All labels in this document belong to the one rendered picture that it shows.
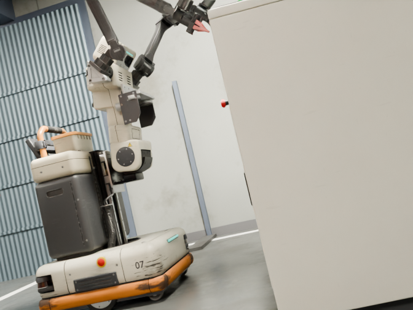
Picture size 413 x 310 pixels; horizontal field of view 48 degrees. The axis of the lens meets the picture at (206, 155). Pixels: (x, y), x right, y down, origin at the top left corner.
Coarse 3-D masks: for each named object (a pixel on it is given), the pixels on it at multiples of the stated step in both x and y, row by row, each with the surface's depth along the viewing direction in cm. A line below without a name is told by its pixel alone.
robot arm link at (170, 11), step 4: (180, 0) 228; (184, 0) 228; (188, 0) 227; (176, 4) 228; (180, 4) 228; (184, 4) 228; (188, 4) 228; (164, 8) 226; (168, 8) 226; (172, 8) 226; (184, 8) 228; (188, 8) 229; (168, 12) 227; (172, 12) 227
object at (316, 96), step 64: (320, 0) 129; (384, 0) 128; (256, 64) 130; (320, 64) 129; (384, 64) 127; (256, 128) 130; (320, 128) 128; (384, 128) 126; (256, 192) 129; (320, 192) 127; (384, 192) 126; (320, 256) 127; (384, 256) 125
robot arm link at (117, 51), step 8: (88, 0) 222; (96, 0) 223; (96, 8) 224; (96, 16) 225; (104, 16) 225; (104, 24) 226; (104, 32) 227; (112, 32) 227; (112, 40) 227; (112, 48) 227; (120, 48) 227; (112, 56) 228; (120, 56) 228
